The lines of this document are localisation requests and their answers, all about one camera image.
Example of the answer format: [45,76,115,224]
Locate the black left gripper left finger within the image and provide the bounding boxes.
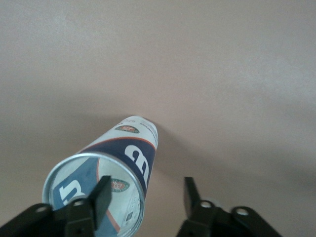
[0,175,112,237]

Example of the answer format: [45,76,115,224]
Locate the brown table mat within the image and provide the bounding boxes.
[0,0,316,237]

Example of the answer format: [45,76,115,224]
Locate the white and blue tennis can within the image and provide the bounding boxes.
[41,115,159,236]

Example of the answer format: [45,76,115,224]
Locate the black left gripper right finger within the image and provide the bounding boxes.
[176,177,282,237]

